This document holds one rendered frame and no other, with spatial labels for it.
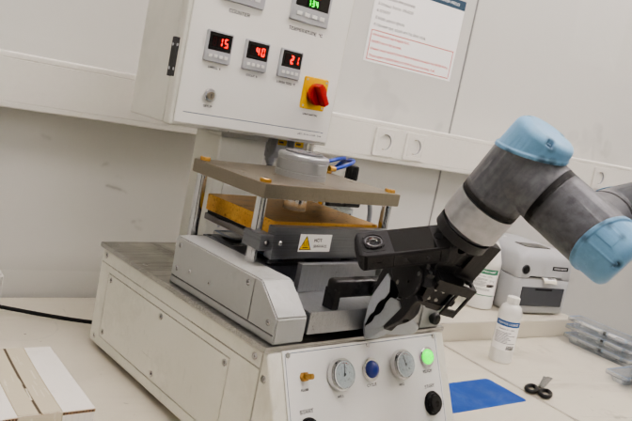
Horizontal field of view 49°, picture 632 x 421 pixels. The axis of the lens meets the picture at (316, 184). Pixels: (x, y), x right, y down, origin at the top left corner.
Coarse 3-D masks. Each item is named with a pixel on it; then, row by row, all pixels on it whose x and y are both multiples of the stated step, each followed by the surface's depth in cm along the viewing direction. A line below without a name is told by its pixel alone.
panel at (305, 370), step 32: (288, 352) 85; (320, 352) 89; (352, 352) 93; (384, 352) 97; (416, 352) 101; (288, 384) 84; (320, 384) 88; (384, 384) 95; (416, 384) 100; (288, 416) 83; (320, 416) 87; (352, 416) 90; (384, 416) 94; (416, 416) 98
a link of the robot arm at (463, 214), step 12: (456, 192) 84; (456, 204) 82; (468, 204) 81; (456, 216) 82; (468, 216) 81; (480, 216) 80; (456, 228) 82; (468, 228) 81; (480, 228) 81; (492, 228) 81; (504, 228) 81; (468, 240) 82; (480, 240) 82; (492, 240) 82
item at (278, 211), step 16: (208, 208) 107; (224, 208) 104; (240, 208) 101; (272, 208) 105; (288, 208) 106; (304, 208) 107; (320, 208) 114; (224, 224) 104; (240, 224) 101; (272, 224) 95; (288, 224) 96; (304, 224) 98; (320, 224) 100; (336, 224) 103; (352, 224) 105; (368, 224) 108
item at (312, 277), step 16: (304, 272) 95; (320, 272) 97; (336, 272) 99; (352, 272) 101; (368, 272) 104; (304, 288) 96; (320, 288) 98; (304, 304) 90; (320, 304) 91; (352, 304) 94; (368, 304) 96; (320, 320) 89; (336, 320) 91; (352, 320) 93; (416, 320) 102
